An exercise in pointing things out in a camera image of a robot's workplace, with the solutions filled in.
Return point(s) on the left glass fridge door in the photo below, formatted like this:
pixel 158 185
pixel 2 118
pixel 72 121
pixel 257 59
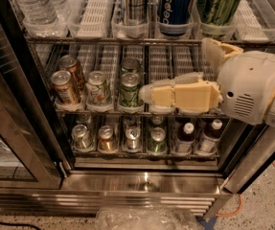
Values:
pixel 30 160

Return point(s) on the gold can front left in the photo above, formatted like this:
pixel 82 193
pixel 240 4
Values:
pixel 63 83

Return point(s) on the silver blue redbull can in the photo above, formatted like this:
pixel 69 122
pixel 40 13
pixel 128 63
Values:
pixel 136 12

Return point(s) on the brown bottle white cap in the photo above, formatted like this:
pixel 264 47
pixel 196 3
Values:
pixel 185 138

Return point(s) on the gold can rear left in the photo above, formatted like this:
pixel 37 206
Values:
pixel 72 65

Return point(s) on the tall green can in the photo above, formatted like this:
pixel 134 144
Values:
pixel 216 16

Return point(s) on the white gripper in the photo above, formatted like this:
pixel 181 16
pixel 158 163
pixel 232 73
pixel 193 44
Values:
pixel 250 81

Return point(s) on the white green patterned can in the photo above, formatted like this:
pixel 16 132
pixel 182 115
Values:
pixel 98 88

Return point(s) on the green can front middle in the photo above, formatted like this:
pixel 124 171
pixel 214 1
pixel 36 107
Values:
pixel 129 90

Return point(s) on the small gold can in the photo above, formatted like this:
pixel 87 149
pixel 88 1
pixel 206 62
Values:
pixel 106 139

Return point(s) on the blue pepsi can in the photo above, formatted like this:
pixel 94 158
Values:
pixel 173 16

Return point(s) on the green can rear middle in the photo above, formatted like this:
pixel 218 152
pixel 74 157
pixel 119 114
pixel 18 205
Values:
pixel 130 65

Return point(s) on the small green silver can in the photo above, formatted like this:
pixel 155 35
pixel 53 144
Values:
pixel 82 138

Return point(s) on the stainless steel display fridge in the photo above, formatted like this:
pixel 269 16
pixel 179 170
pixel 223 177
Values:
pixel 96 34

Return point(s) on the clear water bottle front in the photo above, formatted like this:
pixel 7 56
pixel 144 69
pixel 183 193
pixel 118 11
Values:
pixel 38 12

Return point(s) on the blue tape on floor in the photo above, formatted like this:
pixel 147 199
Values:
pixel 208 224

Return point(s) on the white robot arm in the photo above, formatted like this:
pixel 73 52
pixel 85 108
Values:
pixel 244 87

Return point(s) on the clear plastic bag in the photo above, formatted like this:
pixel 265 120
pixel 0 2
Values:
pixel 154 218

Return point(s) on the small green can bottom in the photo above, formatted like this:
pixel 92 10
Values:
pixel 157 140

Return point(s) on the brown bottle right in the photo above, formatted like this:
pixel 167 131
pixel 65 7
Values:
pixel 209 137

